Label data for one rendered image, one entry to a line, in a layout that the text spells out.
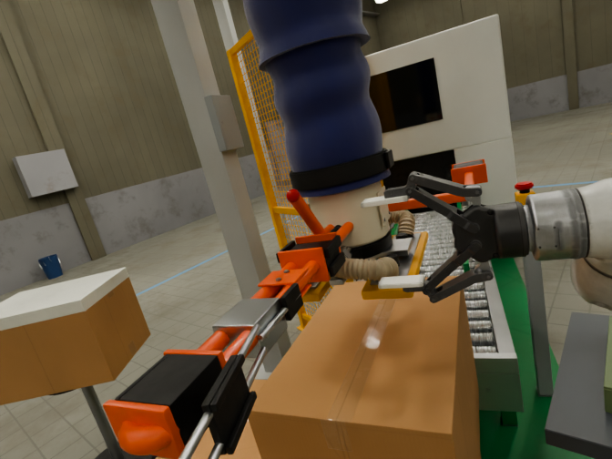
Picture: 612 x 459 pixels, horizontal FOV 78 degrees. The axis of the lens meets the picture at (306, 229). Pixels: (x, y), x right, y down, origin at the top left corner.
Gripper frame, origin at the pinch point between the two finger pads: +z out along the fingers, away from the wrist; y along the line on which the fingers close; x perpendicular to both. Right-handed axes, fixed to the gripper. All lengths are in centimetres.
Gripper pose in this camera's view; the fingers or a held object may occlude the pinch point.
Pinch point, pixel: (378, 243)
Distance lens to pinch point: 60.2
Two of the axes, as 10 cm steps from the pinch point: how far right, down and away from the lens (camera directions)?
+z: -9.0, 1.2, 4.3
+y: 2.4, 9.4, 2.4
